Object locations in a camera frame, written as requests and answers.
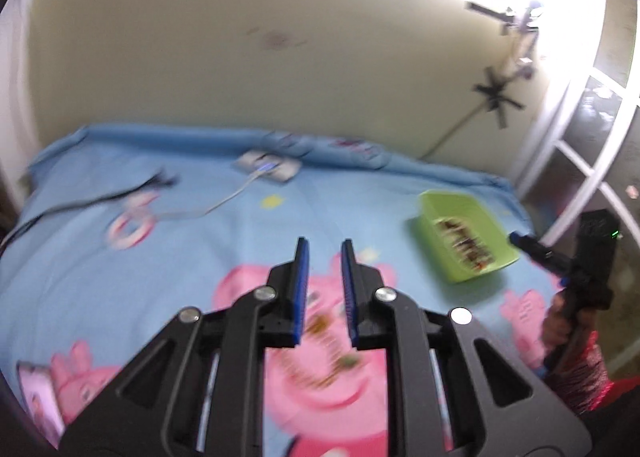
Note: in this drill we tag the black tape cross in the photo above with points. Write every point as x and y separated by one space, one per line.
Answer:
495 92

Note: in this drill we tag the blue cartoon pig blanket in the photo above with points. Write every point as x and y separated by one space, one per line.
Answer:
150 262

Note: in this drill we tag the white window frame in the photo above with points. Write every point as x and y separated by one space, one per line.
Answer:
550 137

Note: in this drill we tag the green plastic bin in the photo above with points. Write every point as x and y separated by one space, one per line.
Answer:
435 207

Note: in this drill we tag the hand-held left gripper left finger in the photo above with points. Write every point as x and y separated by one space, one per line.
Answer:
301 287

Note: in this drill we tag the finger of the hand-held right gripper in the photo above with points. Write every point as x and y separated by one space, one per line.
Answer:
540 254

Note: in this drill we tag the smartphone with pink case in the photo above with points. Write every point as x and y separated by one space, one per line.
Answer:
40 402

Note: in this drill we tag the white wall outlet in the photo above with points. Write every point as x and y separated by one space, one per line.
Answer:
522 19

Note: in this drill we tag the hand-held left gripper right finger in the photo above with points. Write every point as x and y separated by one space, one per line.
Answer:
349 287

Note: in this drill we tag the person's right hand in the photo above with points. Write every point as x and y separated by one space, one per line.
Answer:
554 327

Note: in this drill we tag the white charging device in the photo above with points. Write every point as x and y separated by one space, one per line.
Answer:
280 169

